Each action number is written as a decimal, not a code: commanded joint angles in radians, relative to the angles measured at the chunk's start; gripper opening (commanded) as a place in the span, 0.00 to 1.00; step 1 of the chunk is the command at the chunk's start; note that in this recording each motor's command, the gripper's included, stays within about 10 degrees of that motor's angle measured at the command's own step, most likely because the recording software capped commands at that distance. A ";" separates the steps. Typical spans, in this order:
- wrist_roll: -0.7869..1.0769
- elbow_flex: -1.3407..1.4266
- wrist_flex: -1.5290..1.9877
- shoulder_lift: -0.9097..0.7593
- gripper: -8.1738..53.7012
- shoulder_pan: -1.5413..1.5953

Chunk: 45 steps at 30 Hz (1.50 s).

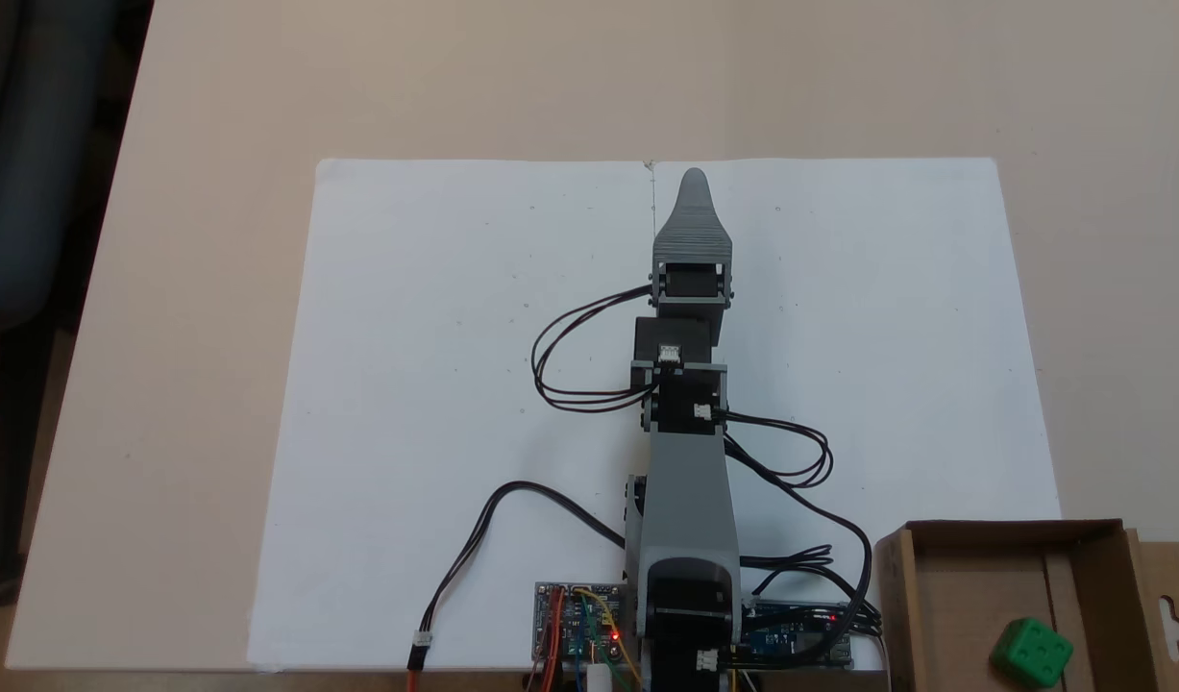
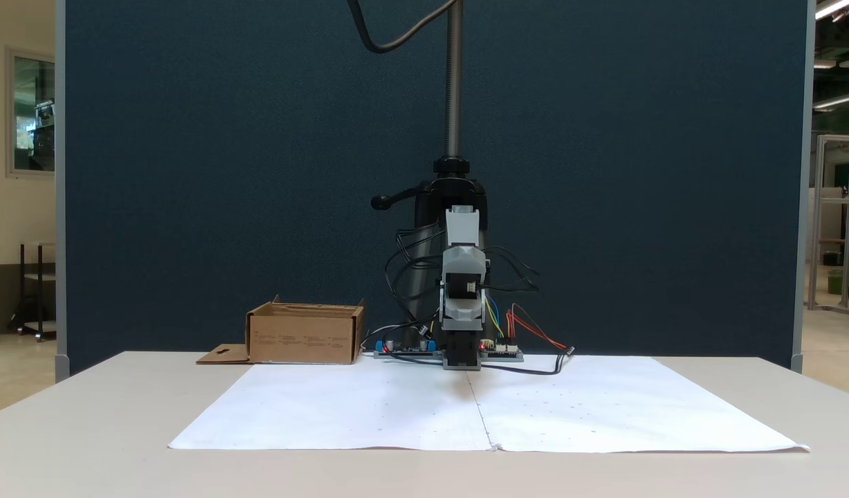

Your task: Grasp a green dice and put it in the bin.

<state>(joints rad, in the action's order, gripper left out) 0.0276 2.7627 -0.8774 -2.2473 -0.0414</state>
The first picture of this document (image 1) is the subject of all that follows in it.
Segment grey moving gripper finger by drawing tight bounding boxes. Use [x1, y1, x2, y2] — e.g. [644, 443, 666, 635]
[651, 168, 735, 266]

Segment green die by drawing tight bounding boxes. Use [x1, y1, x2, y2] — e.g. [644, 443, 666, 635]
[991, 617, 1074, 689]

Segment white paper sheet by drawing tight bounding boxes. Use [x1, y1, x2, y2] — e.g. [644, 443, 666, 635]
[246, 159, 657, 674]
[651, 157, 1064, 674]

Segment blue circuit board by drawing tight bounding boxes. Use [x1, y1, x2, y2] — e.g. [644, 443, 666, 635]
[746, 601, 855, 669]

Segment brown cardboard box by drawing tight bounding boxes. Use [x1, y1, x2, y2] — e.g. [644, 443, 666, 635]
[874, 519, 1179, 692]

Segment dark office chair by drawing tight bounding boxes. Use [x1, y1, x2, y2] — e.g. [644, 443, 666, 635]
[0, 0, 154, 606]

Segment black gripper servo cable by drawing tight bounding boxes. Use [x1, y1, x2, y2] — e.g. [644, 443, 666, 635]
[530, 284, 663, 415]

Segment black elbow servo cable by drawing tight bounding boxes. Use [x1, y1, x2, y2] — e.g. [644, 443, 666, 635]
[719, 411, 834, 491]

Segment black cable with white connector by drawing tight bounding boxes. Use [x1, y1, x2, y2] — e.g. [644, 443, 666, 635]
[406, 481, 630, 692]

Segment black base servo cable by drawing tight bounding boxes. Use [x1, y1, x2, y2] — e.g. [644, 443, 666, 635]
[738, 481, 885, 664]

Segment red orange jumper wires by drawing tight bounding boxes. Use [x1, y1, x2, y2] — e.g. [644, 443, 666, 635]
[527, 591, 564, 692]

